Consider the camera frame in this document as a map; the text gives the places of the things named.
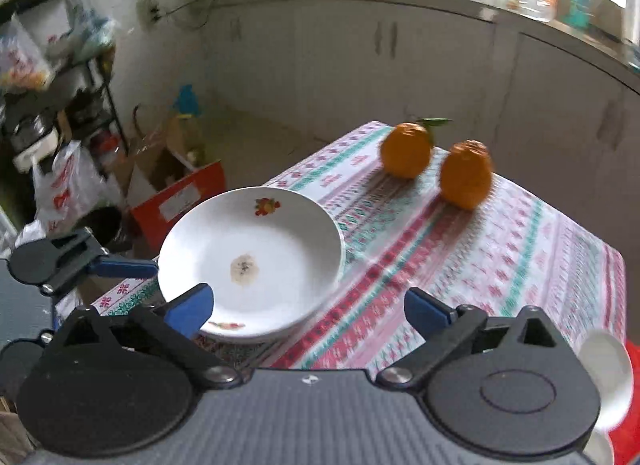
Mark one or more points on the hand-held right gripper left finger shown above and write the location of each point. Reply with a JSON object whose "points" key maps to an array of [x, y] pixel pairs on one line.
{"points": [[192, 309]]}

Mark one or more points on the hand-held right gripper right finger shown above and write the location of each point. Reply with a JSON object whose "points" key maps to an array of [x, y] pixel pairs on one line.
{"points": [[427, 316]]}

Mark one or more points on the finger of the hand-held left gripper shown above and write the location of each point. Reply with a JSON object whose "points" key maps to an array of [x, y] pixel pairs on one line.
{"points": [[125, 268]]}

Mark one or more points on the white plate with centre stain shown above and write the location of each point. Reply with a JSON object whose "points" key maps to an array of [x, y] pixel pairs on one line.
{"points": [[280, 255]]}

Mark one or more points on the plain white bowl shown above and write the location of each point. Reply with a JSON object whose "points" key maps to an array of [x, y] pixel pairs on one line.
{"points": [[605, 375]]}

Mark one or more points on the white bowl with pink flowers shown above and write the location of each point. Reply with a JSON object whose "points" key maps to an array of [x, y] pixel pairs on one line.
{"points": [[600, 450]]}

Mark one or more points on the black floor pot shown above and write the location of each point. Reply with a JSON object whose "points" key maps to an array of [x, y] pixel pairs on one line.
{"points": [[102, 227]]}

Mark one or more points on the patterned striped tablecloth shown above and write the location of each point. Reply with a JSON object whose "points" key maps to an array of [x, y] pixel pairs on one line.
{"points": [[450, 270]]}

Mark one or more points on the white red printed plastic bag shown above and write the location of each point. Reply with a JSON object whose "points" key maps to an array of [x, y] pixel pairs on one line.
{"points": [[65, 185]]}

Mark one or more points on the orange without leaf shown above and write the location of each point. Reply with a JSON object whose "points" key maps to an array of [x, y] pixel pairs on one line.
{"points": [[465, 175]]}

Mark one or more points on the orange with green leaf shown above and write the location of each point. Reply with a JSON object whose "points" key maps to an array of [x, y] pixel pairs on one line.
{"points": [[405, 152]]}

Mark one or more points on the blue toy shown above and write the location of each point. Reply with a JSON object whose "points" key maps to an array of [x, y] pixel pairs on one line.
{"points": [[187, 101]]}

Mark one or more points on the black metal storage rack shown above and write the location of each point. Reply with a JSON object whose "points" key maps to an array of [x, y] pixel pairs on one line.
{"points": [[100, 90]]}

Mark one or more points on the red snack gift box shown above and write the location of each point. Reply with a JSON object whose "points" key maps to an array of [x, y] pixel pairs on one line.
{"points": [[627, 445]]}

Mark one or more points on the white kitchen countertop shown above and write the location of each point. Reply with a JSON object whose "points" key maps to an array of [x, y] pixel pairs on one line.
{"points": [[450, 0]]}

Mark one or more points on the teal water bottle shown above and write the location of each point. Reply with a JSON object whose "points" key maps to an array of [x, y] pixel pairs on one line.
{"points": [[580, 10]]}

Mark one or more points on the wooden cutting board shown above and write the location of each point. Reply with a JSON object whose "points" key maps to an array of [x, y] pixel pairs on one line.
{"points": [[605, 10]]}

